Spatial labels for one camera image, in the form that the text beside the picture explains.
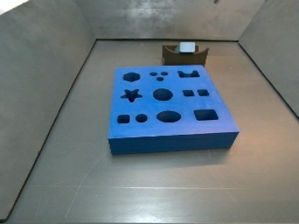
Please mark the light blue rectangular block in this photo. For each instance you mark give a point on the light blue rectangular block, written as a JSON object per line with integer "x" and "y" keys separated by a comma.
{"x": 187, "y": 47}

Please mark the blue foam shape board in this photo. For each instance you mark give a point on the blue foam shape board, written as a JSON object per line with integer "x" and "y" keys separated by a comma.
{"x": 167, "y": 109}

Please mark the black curved fixture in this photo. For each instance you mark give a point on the black curved fixture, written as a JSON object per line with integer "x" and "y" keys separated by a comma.
{"x": 173, "y": 58}

